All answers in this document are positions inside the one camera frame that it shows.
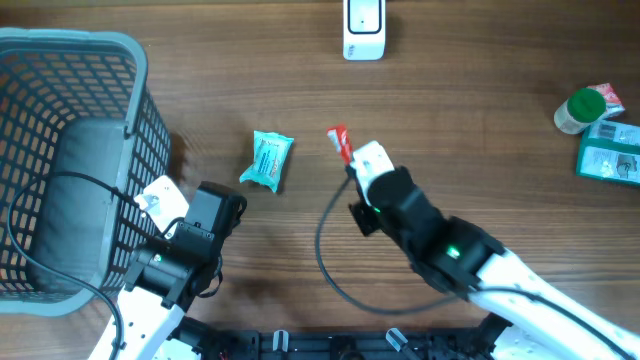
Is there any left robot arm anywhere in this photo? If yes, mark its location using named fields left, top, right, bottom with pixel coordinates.
left=89, top=176, right=247, bottom=360

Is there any grey plastic shopping basket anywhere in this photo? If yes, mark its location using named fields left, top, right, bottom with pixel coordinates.
left=1, top=28, right=171, bottom=317

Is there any teal white tissue packet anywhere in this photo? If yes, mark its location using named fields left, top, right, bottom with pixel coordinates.
left=239, top=130, right=294, bottom=193

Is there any white barcode scanner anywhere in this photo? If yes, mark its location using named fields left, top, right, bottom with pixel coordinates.
left=343, top=0, right=386, bottom=61

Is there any long red snack stick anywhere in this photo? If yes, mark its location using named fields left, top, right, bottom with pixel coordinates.
left=327, top=124, right=353, bottom=165

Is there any green lid white jar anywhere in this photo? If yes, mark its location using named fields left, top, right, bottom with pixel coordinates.
left=554, top=88, right=606, bottom=135

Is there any green 3M gloves package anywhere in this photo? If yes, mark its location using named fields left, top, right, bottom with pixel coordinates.
left=576, top=120, right=639, bottom=186

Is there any small red candy box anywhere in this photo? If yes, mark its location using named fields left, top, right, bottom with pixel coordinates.
left=589, top=83, right=625, bottom=120

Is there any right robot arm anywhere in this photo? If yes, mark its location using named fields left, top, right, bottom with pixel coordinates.
left=346, top=164, right=639, bottom=359

